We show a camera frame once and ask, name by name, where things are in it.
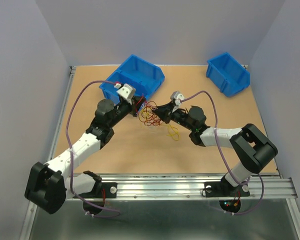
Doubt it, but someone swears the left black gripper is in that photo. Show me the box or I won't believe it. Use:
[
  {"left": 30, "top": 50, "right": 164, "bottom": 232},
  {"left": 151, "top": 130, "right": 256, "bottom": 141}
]
[{"left": 107, "top": 95, "right": 144, "bottom": 128}]

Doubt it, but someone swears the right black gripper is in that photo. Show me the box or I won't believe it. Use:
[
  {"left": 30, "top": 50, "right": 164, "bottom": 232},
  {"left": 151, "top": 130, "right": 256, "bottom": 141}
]
[{"left": 152, "top": 100, "right": 195, "bottom": 131}]

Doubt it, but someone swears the wire bundle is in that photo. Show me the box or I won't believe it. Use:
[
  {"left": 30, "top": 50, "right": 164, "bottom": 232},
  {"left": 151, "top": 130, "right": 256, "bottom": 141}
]
[{"left": 137, "top": 99, "right": 167, "bottom": 129}]

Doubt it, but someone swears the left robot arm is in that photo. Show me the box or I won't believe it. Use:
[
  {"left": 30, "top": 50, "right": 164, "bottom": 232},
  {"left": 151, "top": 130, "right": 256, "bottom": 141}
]
[{"left": 24, "top": 96, "right": 146, "bottom": 214}]

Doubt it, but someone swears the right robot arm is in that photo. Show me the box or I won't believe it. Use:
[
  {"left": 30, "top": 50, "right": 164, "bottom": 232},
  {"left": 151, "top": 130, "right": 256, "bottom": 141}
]
[{"left": 153, "top": 101, "right": 278, "bottom": 195}]

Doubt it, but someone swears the large divided blue bin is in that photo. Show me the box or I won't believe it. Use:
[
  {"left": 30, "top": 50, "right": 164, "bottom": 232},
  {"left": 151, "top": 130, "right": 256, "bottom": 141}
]
[{"left": 106, "top": 54, "right": 165, "bottom": 100}]

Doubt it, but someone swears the small blue bin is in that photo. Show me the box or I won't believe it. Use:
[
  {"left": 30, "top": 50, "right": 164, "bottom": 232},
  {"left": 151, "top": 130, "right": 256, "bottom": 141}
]
[{"left": 206, "top": 52, "right": 251, "bottom": 98}]

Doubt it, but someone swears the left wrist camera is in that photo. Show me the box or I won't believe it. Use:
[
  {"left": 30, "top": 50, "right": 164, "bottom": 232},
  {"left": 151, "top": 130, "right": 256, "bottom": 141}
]
[{"left": 114, "top": 83, "right": 136, "bottom": 100}]

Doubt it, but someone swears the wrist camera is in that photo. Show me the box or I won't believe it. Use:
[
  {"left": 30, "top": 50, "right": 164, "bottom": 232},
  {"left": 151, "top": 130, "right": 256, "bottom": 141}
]
[
  {"left": 114, "top": 83, "right": 136, "bottom": 100},
  {"left": 170, "top": 91, "right": 185, "bottom": 106}
]

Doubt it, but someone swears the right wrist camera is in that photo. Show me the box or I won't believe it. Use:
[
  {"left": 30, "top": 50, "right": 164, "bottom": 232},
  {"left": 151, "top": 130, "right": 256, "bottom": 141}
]
[{"left": 170, "top": 91, "right": 185, "bottom": 106}]

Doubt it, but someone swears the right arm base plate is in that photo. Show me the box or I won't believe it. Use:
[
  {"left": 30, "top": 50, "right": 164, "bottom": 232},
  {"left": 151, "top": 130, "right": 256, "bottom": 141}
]
[{"left": 201, "top": 181, "right": 250, "bottom": 198}]

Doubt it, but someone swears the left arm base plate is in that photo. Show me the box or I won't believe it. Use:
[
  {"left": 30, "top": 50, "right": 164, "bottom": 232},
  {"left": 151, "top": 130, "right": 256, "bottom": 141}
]
[{"left": 79, "top": 182, "right": 118, "bottom": 199}]

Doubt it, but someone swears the aluminium frame rail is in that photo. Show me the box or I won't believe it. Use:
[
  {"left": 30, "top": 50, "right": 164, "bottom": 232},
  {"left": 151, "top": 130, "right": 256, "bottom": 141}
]
[{"left": 44, "top": 65, "right": 298, "bottom": 201}]

